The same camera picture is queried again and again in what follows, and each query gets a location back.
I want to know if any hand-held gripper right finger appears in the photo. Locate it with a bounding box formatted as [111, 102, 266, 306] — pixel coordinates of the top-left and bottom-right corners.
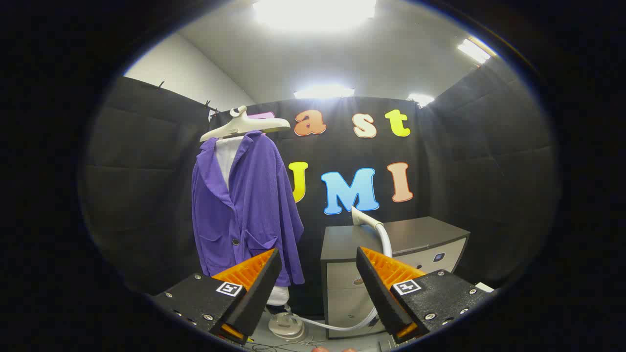
[356, 246, 496, 344]

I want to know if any thin floor cable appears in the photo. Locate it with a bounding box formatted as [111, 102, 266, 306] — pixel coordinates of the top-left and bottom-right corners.
[245, 338, 318, 352]

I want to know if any grey drawer cabinet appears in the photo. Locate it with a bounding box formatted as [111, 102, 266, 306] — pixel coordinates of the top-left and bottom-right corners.
[320, 216, 471, 339]

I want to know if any large ceiling light panel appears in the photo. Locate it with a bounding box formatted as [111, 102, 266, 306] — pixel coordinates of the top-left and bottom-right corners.
[251, 0, 378, 31]

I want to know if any white steamer base unit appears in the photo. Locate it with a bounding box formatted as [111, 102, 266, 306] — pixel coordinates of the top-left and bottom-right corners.
[268, 312, 308, 342]

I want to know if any white plastic clothes hanger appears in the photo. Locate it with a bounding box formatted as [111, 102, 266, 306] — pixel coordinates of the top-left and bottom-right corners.
[199, 106, 291, 143]

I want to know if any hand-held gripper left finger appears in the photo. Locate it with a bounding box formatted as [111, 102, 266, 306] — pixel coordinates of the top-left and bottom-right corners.
[151, 248, 283, 346]

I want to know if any white steamer hose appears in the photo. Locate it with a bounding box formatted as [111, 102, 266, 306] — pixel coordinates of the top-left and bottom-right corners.
[292, 306, 380, 332]

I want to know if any purple corduroy jacket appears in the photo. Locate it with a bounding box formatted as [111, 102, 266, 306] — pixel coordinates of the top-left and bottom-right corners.
[191, 131, 306, 287]

